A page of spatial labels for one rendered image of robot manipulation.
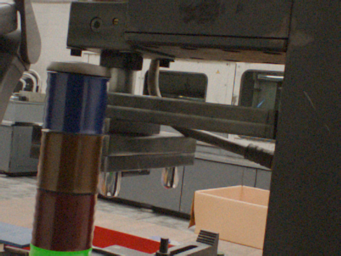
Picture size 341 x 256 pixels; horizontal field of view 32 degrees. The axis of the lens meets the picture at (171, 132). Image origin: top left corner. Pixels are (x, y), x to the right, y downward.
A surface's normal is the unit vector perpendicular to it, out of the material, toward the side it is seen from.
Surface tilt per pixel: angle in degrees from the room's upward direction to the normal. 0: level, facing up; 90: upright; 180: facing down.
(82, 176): 104
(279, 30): 90
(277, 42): 90
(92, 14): 90
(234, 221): 87
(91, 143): 76
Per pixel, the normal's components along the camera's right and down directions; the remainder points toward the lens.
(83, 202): 0.66, -0.14
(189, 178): -0.55, -0.02
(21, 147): 0.83, 0.12
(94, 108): 0.60, 0.35
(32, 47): 0.98, 0.11
